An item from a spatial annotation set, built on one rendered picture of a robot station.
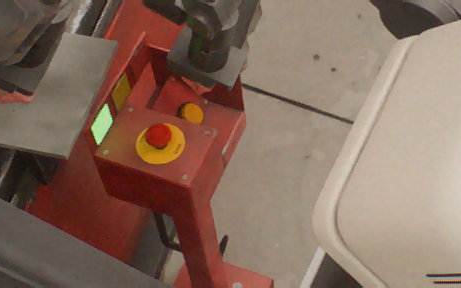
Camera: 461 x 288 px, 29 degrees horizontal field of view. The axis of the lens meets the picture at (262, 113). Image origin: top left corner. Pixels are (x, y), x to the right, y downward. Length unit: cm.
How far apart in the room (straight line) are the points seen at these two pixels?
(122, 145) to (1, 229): 81
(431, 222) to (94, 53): 68
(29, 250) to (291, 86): 185
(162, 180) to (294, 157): 95
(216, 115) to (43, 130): 41
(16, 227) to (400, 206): 24
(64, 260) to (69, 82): 61
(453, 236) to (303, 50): 188
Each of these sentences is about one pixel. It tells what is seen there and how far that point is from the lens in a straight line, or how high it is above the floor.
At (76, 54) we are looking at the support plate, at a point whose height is 100.
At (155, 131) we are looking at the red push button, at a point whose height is 81.
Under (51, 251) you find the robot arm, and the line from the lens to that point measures 56.
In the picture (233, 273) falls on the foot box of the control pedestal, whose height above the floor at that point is 12.
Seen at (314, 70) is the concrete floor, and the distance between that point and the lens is 238.
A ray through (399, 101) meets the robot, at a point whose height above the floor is 134.
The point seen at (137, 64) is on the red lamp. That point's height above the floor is 81.
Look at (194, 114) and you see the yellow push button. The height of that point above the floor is 73.
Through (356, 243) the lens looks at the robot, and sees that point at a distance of 63.
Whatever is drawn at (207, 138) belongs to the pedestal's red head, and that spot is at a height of 78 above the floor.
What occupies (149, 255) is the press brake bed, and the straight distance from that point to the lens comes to 208.
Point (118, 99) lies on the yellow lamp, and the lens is 136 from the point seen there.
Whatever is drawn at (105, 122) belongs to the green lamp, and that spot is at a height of 81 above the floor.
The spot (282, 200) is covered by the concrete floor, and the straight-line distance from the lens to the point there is 216.
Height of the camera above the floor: 187
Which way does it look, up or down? 54 degrees down
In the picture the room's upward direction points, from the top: 6 degrees counter-clockwise
